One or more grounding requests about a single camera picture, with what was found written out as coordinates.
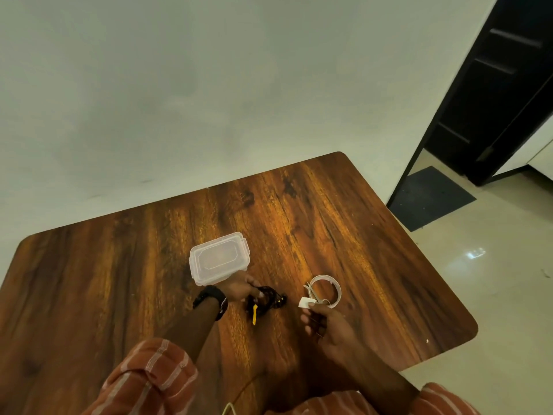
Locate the person's left hand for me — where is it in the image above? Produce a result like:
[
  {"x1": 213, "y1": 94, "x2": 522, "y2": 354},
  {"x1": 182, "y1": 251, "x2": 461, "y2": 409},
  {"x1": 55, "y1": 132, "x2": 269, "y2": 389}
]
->
[{"x1": 220, "y1": 271, "x2": 264, "y2": 304}]

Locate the clear plastic lidded container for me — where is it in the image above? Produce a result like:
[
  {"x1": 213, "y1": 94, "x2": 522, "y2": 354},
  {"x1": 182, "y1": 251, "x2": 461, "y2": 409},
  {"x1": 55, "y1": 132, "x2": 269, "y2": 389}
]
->
[{"x1": 188, "y1": 232, "x2": 251, "y2": 286}]

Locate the black wristwatch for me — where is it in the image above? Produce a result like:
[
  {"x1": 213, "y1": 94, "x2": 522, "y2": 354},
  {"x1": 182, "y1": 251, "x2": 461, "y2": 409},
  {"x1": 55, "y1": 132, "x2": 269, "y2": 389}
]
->
[{"x1": 192, "y1": 285, "x2": 229, "y2": 321}]

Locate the person's right hand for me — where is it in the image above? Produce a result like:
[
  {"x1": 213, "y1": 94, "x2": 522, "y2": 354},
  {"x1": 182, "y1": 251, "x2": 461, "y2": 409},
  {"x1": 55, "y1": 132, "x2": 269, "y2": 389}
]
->
[{"x1": 300, "y1": 302, "x2": 359, "y2": 356}]

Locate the black door frame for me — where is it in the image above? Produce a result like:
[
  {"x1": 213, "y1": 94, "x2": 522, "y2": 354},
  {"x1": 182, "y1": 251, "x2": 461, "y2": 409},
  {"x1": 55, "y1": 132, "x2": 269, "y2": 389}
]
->
[{"x1": 386, "y1": 0, "x2": 512, "y2": 209}]

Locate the black cable bundle yellow tie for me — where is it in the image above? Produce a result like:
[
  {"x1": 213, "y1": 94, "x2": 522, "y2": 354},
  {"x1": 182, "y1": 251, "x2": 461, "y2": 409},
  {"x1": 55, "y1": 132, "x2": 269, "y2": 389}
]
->
[{"x1": 246, "y1": 286, "x2": 288, "y2": 326}]

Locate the dark floor mat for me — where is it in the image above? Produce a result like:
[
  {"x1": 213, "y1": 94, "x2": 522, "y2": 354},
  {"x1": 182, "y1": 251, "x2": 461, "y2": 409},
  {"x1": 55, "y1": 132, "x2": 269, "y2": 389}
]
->
[{"x1": 388, "y1": 166, "x2": 478, "y2": 233}]

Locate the black door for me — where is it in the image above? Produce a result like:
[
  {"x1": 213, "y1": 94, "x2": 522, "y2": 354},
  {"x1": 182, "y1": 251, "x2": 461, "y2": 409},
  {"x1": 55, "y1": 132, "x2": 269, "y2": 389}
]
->
[{"x1": 423, "y1": 0, "x2": 553, "y2": 187}]

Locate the orange striped shirt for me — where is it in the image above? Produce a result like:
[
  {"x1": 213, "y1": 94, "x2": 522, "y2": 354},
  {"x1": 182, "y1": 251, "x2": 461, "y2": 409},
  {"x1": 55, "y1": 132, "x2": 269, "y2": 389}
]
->
[{"x1": 81, "y1": 338, "x2": 481, "y2": 415}]

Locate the person's left forearm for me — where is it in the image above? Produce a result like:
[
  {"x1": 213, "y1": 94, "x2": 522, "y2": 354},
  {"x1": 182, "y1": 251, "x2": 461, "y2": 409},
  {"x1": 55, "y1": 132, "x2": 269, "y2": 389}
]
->
[{"x1": 165, "y1": 295, "x2": 222, "y2": 364}]

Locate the white tape roll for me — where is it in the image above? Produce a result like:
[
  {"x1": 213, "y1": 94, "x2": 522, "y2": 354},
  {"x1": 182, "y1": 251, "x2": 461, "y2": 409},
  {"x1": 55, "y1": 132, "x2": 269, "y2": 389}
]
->
[{"x1": 308, "y1": 275, "x2": 343, "y2": 309}]

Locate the person's right forearm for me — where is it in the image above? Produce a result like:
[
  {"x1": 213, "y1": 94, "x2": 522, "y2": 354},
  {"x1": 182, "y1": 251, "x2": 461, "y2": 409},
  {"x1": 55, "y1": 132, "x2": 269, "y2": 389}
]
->
[{"x1": 339, "y1": 337, "x2": 421, "y2": 413}]

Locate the thin cable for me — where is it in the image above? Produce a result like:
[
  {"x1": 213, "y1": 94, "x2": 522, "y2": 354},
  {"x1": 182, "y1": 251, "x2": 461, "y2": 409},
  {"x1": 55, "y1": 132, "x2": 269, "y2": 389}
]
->
[{"x1": 222, "y1": 371, "x2": 269, "y2": 415}]

